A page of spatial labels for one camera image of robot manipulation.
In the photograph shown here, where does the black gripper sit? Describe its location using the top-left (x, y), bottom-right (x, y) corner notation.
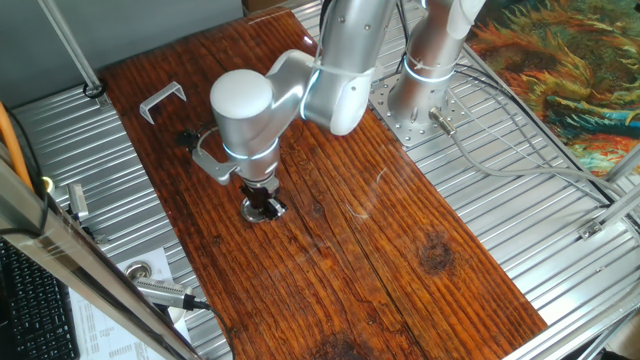
top-left (240, 182), bottom-right (289, 221)

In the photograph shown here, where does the small round steel plate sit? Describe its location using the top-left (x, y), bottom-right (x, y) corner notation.
top-left (239, 196), bottom-right (289, 224)

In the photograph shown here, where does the brown wooden board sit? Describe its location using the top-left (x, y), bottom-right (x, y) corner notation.
top-left (99, 8), bottom-right (549, 360)

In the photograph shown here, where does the small white ceramic dish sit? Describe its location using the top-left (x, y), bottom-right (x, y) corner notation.
top-left (164, 305), bottom-right (190, 329)

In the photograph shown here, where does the small round metal tin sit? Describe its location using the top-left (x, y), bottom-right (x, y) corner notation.
top-left (124, 260), bottom-right (153, 282)

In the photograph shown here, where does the white mesh basket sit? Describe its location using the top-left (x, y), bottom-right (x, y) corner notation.
top-left (139, 81), bottom-right (188, 126)

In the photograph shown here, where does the small silver mounted device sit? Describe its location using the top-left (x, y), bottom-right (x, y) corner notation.
top-left (66, 183), bottom-right (109, 245)

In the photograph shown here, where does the printed paper sheet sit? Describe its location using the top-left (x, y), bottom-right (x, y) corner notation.
top-left (69, 247), bottom-right (194, 360)

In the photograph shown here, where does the black keyboard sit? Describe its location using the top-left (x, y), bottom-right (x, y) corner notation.
top-left (0, 237), bottom-right (81, 360)

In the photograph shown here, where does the orange pipe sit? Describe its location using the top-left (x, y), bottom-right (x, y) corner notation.
top-left (0, 102), bottom-right (34, 191)

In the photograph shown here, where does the colourful painted cloth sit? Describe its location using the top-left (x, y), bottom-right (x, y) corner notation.
top-left (467, 0), bottom-right (640, 177)

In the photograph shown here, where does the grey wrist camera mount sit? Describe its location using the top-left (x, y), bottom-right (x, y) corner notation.
top-left (191, 148), bottom-right (239, 187)

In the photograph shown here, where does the black cable plug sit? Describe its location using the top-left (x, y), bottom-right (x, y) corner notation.
top-left (177, 127), bottom-right (201, 150)

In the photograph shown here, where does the black camera cable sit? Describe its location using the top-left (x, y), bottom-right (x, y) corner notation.
top-left (192, 298), bottom-right (237, 360)

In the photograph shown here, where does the silver camera with cable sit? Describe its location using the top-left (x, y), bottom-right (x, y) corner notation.
top-left (132, 276), bottom-right (199, 312)

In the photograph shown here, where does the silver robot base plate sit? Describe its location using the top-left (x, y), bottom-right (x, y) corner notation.
top-left (367, 74), bottom-right (474, 148)

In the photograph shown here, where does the thick grey base cable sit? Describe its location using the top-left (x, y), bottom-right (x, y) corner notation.
top-left (428, 107), bottom-right (640, 201)

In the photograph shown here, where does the shiny steel frame bar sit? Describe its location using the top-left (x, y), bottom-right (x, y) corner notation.
top-left (0, 144), bottom-right (202, 360)

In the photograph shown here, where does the aluminium frame post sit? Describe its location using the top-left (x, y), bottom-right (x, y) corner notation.
top-left (37, 0), bottom-right (107, 100)

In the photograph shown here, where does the aluminium frame strut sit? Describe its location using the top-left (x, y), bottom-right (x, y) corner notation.
top-left (578, 144), bottom-right (640, 241)

